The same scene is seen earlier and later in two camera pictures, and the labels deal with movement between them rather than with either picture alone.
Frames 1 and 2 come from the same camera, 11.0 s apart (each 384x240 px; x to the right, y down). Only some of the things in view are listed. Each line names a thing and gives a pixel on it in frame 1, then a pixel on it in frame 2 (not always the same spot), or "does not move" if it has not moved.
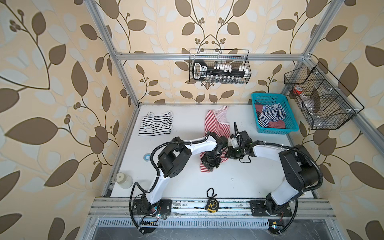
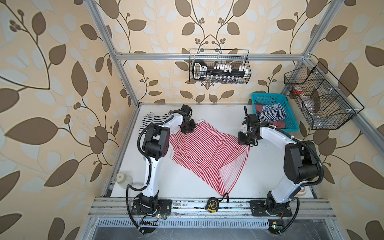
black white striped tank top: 151,125 does not move
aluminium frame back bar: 206,56 does not move
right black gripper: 230,153 to 240,138
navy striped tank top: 271,113 does not move
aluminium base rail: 107,208 does not move
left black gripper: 211,165 to 192,129
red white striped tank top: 217,121 to 218,158
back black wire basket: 220,66 does not move
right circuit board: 276,225 does not move
